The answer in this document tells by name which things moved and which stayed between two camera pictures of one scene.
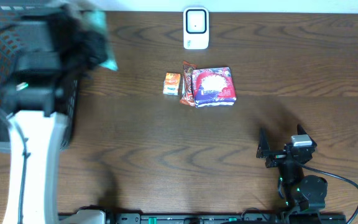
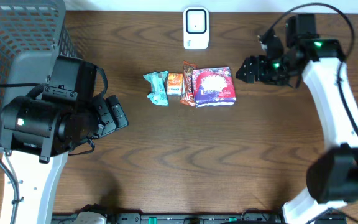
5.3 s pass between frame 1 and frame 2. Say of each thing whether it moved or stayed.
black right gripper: moved
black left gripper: moved
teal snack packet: moved
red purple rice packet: stayed
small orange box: moved
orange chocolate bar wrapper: stayed
